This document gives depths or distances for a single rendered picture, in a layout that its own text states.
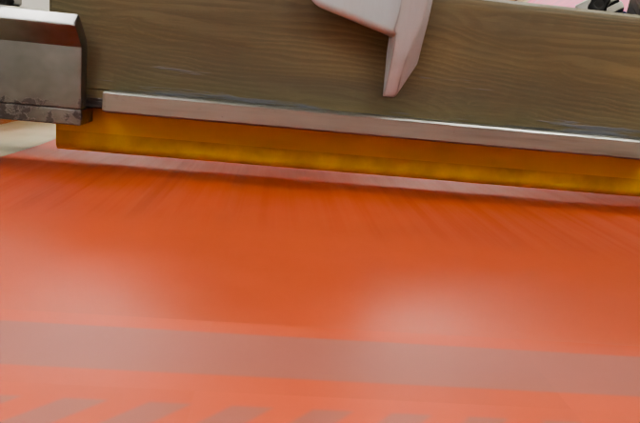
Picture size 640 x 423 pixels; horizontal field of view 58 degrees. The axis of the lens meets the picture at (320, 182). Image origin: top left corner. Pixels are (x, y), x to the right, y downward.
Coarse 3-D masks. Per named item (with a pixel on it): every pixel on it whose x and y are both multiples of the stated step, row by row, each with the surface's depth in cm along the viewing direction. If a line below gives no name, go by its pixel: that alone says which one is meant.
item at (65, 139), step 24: (72, 144) 31; (96, 144) 31; (120, 144) 31; (144, 144) 31; (168, 144) 31; (192, 144) 31; (216, 144) 31; (312, 168) 32; (336, 168) 32; (360, 168) 32; (384, 168) 32; (408, 168) 32; (432, 168) 32; (456, 168) 32; (480, 168) 32; (504, 168) 33; (600, 192) 34; (624, 192) 33
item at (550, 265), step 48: (432, 192) 32; (480, 192) 33; (528, 192) 34; (576, 192) 36; (432, 240) 23; (480, 240) 23; (528, 240) 24; (576, 240) 25; (624, 240) 26; (480, 288) 18; (528, 288) 18; (576, 288) 19; (624, 288) 19; (528, 336) 15; (576, 336) 15; (624, 336) 15
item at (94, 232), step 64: (0, 192) 23; (64, 192) 24; (128, 192) 25; (192, 192) 26; (256, 192) 28; (320, 192) 29; (384, 192) 30; (0, 256) 17; (64, 256) 17; (128, 256) 18; (192, 256) 18; (256, 256) 19; (320, 256) 19; (384, 256) 20; (256, 320) 14; (320, 320) 15; (384, 320) 15; (448, 320) 15
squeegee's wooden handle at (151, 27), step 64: (64, 0) 28; (128, 0) 28; (192, 0) 29; (256, 0) 29; (448, 0) 30; (128, 64) 29; (192, 64) 29; (256, 64) 29; (320, 64) 30; (384, 64) 30; (448, 64) 30; (512, 64) 30; (576, 64) 31; (576, 128) 31
